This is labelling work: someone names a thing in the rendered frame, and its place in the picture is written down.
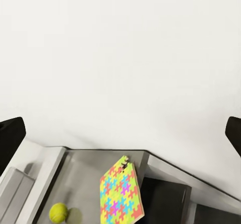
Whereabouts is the jigsaw puzzle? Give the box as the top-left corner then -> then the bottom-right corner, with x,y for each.
100,156 -> 145,224

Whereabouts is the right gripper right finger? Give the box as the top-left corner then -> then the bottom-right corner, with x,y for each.
225,117 -> 241,157

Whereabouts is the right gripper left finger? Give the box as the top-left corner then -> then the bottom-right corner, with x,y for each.
0,117 -> 26,177

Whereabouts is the tennis ball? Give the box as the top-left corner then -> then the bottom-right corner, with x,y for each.
49,203 -> 68,224

